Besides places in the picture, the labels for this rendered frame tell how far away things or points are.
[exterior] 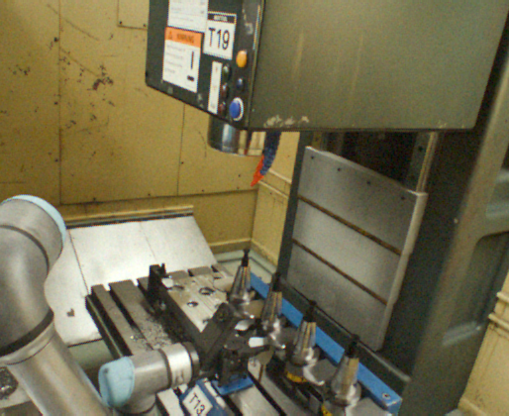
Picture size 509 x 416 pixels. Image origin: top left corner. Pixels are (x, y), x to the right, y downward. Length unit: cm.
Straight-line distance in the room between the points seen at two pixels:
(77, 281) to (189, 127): 84
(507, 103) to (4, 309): 113
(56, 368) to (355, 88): 67
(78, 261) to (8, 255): 144
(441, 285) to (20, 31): 163
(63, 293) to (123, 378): 118
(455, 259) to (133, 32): 147
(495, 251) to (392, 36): 89
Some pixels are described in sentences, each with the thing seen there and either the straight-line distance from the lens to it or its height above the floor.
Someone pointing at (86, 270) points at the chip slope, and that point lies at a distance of 210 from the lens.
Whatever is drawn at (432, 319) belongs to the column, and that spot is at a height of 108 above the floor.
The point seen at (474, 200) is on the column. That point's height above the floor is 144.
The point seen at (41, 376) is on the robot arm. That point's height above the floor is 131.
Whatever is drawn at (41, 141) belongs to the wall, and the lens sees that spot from 209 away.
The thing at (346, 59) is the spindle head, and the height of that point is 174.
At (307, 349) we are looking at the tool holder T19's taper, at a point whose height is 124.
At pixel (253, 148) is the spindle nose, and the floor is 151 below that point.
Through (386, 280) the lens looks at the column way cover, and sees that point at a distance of 147.
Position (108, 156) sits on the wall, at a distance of 218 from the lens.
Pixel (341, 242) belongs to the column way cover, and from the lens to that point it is 157.
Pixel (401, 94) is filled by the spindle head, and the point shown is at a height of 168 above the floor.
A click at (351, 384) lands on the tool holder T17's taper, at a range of 86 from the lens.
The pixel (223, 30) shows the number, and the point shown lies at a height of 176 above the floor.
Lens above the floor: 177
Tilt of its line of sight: 21 degrees down
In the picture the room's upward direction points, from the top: 8 degrees clockwise
